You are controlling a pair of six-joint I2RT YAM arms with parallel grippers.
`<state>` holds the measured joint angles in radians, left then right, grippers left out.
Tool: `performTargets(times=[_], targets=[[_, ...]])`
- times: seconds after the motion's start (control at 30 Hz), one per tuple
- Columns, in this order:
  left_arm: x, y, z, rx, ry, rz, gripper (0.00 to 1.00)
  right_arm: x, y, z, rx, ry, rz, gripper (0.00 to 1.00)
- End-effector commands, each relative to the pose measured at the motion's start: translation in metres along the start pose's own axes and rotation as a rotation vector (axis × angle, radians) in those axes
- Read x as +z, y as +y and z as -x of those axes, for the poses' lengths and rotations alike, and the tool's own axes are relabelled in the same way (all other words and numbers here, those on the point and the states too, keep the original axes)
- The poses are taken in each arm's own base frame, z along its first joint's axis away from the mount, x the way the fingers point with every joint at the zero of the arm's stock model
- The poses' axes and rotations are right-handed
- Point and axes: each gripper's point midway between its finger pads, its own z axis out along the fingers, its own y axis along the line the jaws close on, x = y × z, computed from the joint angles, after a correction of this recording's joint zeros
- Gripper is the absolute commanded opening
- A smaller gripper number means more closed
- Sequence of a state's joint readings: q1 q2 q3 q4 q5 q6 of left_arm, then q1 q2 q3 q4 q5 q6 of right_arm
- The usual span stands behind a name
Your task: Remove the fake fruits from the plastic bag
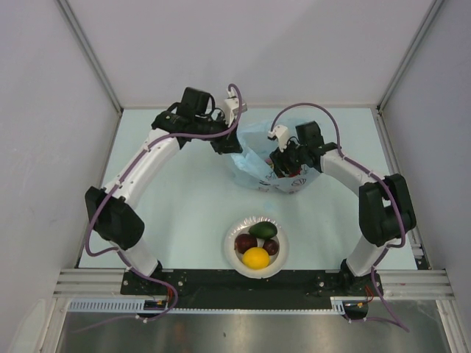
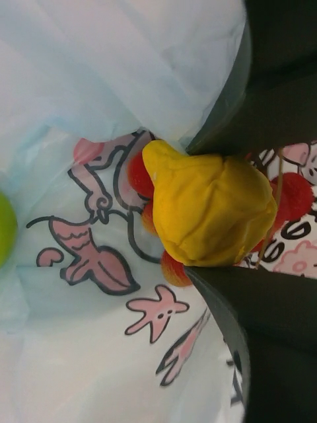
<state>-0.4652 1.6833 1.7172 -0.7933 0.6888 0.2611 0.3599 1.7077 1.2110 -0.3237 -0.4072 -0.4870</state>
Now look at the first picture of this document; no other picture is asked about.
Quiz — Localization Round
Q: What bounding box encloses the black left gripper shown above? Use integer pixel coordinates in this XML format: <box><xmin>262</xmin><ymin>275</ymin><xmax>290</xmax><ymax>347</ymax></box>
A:
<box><xmin>194</xmin><ymin>112</ymin><xmax>242</xmax><ymax>155</ymax></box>

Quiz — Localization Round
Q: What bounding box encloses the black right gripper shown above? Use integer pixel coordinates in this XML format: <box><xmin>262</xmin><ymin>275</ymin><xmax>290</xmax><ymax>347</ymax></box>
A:
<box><xmin>270</xmin><ymin>135</ymin><xmax>308</xmax><ymax>179</ymax></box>

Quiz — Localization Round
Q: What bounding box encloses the light blue plastic bag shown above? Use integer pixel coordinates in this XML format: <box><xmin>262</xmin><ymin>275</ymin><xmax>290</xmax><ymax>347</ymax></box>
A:
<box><xmin>226</xmin><ymin>120</ymin><xmax>320</xmax><ymax>194</ymax></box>

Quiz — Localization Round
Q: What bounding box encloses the dark green fake avocado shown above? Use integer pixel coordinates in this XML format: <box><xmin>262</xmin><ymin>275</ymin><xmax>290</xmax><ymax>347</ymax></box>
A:
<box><xmin>248</xmin><ymin>221</ymin><xmax>278</xmax><ymax>240</ymax></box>

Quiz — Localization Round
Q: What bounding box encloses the dark red fake plum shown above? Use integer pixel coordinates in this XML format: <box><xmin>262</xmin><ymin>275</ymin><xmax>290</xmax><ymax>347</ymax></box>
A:
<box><xmin>234</xmin><ymin>234</ymin><xmax>258</xmax><ymax>254</ymax></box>

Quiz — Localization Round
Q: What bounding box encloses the small dark red plum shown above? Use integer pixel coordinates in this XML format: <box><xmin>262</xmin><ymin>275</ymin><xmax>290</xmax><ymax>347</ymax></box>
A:
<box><xmin>262</xmin><ymin>239</ymin><xmax>279</xmax><ymax>256</ymax></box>

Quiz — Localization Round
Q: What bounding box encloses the yellow fake lemon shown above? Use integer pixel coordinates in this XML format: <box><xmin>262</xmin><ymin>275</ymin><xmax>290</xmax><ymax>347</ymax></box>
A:
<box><xmin>242</xmin><ymin>247</ymin><xmax>270</xmax><ymax>270</ymax></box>

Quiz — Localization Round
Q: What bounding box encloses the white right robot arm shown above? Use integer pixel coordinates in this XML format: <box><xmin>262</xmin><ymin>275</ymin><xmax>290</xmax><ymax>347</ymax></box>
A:
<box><xmin>268</xmin><ymin>122</ymin><xmax>417</xmax><ymax>295</ymax></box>

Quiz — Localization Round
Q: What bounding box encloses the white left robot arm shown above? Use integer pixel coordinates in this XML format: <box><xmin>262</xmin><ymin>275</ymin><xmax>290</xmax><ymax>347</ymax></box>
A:
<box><xmin>85</xmin><ymin>84</ymin><xmax>247</xmax><ymax>294</ymax></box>

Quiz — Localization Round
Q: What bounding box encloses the white paper plate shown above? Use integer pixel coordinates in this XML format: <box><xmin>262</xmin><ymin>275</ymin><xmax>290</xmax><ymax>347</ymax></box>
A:
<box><xmin>223</xmin><ymin>216</ymin><xmax>289</xmax><ymax>279</ymax></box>

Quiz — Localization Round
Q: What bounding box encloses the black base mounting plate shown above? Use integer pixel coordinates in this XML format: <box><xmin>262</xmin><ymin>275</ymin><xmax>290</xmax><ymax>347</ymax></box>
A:
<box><xmin>120</xmin><ymin>268</ymin><xmax>384</xmax><ymax>310</ymax></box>

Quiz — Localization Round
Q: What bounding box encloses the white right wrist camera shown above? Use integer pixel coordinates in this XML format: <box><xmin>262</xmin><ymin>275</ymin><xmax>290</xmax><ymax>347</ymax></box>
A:
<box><xmin>267</xmin><ymin>125</ymin><xmax>291</xmax><ymax>152</ymax></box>

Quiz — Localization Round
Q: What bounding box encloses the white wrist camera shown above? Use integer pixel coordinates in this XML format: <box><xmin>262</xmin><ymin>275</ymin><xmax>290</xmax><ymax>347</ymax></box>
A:
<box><xmin>222</xmin><ymin>97</ymin><xmax>247</xmax><ymax>127</ymax></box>
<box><xmin>267</xmin><ymin>125</ymin><xmax>291</xmax><ymax>152</ymax></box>

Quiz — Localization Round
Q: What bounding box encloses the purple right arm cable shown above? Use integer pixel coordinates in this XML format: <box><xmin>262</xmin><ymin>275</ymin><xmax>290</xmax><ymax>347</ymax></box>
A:
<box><xmin>270</xmin><ymin>102</ymin><xmax>410</xmax><ymax>333</ymax></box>

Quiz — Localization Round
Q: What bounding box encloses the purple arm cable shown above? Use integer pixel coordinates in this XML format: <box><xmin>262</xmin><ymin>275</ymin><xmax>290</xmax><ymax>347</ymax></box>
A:
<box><xmin>270</xmin><ymin>102</ymin><xmax>410</xmax><ymax>333</ymax></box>
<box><xmin>71</xmin><ymin>83</ymin><xmax>246</xmax><ymax>334</ymax></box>

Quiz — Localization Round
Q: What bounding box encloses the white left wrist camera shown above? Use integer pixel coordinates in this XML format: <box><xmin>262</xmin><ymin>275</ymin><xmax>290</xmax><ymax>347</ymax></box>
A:
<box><xmin>222</xmin><ymin>97</ymin><xmax>247</xmax><ymax>127</ymax></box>

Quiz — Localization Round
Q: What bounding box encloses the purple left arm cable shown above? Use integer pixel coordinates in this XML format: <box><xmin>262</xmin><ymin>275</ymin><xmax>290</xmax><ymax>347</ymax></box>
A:
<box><xmin>71</xmin><ymin>83</ymin><xmax>246</xmax><ymax>334</ymax></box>

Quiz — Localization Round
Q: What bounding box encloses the white slotted cable duct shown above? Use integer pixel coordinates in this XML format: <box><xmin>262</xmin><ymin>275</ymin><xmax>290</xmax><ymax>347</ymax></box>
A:
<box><xmin>68</xmin><ymin>297</ymin><xmax>170</xmax><ymax>312</ymax></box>

